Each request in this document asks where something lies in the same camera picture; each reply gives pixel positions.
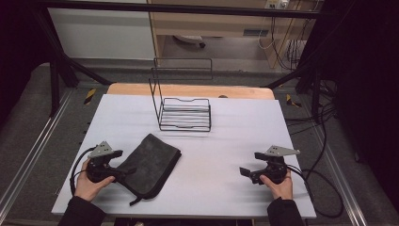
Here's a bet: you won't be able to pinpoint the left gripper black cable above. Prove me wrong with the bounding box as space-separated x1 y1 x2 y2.
69 145 97 196

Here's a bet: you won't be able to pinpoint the bundle of hanging cables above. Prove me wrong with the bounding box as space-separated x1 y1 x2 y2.
257 8 316 72

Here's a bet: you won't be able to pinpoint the white cabinet panel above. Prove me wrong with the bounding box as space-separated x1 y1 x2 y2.
47 8 156 60

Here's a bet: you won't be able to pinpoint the aluminium floor rail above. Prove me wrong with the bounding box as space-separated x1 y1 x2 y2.
309 123 369 226
0 89 75 205

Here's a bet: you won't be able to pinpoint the person's right hand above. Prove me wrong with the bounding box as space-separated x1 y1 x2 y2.
259 173 295 201

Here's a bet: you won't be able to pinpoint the dark grey zipper pouch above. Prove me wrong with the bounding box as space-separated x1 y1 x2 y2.
114 133 183 207

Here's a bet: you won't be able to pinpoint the black wire rack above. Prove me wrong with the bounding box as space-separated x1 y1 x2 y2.
149 56 214 133

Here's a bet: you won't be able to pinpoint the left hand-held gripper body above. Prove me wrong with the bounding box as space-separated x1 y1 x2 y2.
86 140 120 184

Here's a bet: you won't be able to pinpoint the black floor cables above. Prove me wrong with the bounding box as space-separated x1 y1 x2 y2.
283 79 339 137

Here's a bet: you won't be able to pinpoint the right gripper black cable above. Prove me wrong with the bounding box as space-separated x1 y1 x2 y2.
285 164 344 219

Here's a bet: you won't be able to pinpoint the light wooden table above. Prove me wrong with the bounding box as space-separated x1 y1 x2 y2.
106 82 276 101

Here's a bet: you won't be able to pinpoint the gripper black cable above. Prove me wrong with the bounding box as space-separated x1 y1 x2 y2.
69 145 97 196
285 164 344 219

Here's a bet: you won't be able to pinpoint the light wooden desk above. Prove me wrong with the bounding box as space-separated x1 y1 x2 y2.
147 0 325 70

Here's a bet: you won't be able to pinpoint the black curtain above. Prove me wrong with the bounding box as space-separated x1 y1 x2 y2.
309 0 399 215
0 0 55 124

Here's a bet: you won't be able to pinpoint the white chair base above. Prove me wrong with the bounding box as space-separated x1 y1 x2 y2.
172 34 207 49

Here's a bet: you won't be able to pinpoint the person's left hand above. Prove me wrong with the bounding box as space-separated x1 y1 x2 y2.
73 158 117 202

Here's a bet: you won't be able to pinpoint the black metal frame stand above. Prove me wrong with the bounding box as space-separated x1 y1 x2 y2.
265 59 324 124
33 8 113 118

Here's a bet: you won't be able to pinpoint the white power strip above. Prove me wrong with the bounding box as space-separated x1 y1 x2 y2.
264 0 290 9

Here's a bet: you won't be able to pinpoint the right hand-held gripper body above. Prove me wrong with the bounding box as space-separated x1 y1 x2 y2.
259 145 301 186

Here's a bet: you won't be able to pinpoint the black metal frame crossbar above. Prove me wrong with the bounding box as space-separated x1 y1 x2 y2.
37 0 322 19

